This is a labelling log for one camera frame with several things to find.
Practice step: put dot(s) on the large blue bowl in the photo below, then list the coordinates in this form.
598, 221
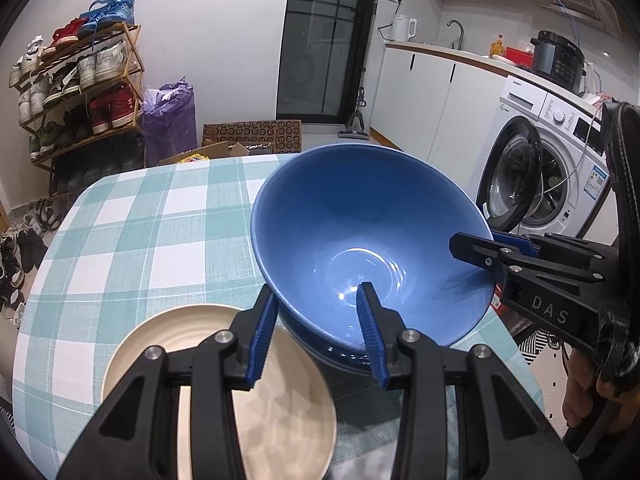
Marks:
350, 210

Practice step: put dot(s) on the rows of assorted shoes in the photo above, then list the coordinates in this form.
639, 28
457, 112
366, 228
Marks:
105, 65

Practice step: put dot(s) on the purple plastic bag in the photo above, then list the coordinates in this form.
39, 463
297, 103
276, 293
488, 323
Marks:
170, 130

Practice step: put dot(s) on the metal kitchen faucet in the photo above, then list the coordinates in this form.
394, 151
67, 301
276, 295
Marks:
459, 32

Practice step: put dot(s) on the black white striped rug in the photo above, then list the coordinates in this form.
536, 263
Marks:
542, 347

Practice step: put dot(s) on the person's right hand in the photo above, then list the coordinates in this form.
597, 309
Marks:
582, 400

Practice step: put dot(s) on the grey stick vacuum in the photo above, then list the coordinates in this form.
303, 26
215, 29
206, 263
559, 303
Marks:
356, 125

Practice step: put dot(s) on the white washing machine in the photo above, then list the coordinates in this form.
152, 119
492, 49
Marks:
530, 105

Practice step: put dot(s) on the white electric kettle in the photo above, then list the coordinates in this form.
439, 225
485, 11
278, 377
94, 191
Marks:
402, 29

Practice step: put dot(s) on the cream round plate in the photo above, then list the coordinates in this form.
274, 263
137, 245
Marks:
295, 410

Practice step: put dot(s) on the white base cabinets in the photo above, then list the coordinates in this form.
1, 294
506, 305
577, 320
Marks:
420, 95

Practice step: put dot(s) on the black pressure cooker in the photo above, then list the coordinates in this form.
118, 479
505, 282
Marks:
557, 57

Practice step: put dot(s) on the scattered sneakers pile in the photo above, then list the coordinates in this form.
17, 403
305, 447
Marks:
25, 255

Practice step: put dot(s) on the patterned cardboard box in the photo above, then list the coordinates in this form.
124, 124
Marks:
255, 132

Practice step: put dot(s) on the wooden shoe rack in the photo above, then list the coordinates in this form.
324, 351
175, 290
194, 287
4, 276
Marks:
135, 65

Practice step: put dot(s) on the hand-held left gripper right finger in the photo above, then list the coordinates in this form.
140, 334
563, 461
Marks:
375, 340

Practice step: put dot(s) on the red box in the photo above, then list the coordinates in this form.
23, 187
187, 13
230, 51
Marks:
520, 56

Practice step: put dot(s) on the yellow soap bottle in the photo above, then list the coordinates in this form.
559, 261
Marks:
497, 49

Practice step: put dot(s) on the black glass door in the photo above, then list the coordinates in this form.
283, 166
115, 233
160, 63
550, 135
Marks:
325, 40

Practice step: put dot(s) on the teal checked tablecloth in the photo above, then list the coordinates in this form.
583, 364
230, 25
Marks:
150, 240

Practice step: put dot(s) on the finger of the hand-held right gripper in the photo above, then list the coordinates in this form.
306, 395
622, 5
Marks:
515, 242
475, 252

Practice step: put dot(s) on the open plain cardboard box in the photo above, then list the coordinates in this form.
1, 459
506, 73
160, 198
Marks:
220, 152

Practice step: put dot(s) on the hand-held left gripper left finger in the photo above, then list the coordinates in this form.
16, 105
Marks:
260, 345

